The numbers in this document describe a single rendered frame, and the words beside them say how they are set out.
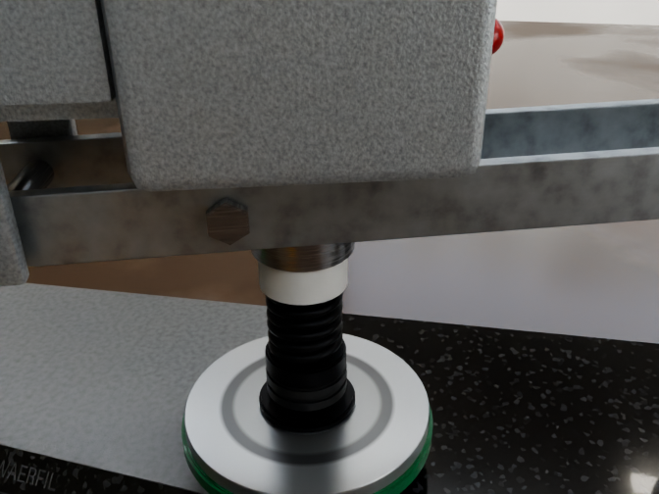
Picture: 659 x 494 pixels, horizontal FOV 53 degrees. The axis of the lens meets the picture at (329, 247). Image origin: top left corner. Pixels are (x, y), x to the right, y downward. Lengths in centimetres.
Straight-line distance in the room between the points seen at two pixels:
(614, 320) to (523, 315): 31
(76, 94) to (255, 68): 9
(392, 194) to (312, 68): 12
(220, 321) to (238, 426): 25
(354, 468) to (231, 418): 12
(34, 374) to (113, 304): 15
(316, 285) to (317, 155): 15
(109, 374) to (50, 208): 34
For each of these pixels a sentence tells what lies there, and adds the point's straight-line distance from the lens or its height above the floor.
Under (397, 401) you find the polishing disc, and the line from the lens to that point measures 59.
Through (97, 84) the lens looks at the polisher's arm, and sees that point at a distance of 37.
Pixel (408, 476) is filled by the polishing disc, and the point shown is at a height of 91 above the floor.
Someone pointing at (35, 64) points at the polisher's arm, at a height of 124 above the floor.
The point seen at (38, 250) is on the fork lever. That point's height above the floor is 111.
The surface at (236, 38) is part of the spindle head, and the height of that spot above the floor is 125.
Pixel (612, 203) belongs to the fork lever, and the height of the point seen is 113.
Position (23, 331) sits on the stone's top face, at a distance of 86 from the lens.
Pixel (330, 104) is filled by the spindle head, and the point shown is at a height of 122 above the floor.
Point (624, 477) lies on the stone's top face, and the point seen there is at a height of 87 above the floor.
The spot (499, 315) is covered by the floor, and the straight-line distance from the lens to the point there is 244.
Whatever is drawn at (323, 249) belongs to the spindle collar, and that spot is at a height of 109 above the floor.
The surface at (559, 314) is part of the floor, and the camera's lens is 250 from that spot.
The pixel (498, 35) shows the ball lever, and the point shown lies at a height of 122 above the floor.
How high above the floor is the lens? 131
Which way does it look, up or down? 28 degrees down
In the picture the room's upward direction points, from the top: 1 degrees counter-clockwise
